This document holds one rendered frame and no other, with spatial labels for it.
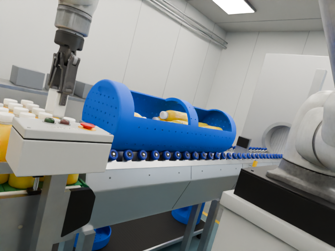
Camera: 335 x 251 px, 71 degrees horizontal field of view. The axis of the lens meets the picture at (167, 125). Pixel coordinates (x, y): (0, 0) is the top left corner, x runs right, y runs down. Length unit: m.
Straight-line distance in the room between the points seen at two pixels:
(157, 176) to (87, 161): 0.55
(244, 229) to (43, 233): 0.52
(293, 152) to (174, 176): 0.61
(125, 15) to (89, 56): 1.05
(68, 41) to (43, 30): 3.53
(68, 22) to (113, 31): 4.02
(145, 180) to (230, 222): 0.43
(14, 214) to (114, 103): 0.44
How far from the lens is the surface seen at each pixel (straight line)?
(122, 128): 0.86
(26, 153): 0.54
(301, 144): 0.72
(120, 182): 0.96
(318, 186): 0.75
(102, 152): 0.60
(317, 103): 0.74
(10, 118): 0.71
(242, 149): 1.97
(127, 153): 0.96
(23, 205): 0.72
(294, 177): 0.75
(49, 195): 0.63
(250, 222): 0.74
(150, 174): 1.06
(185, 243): 2.00
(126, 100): 0.88
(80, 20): 0.72
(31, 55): 4.19
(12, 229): 0.75
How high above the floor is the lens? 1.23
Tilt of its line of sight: 7 degrees down
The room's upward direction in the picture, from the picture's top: 15 degrees clockwise
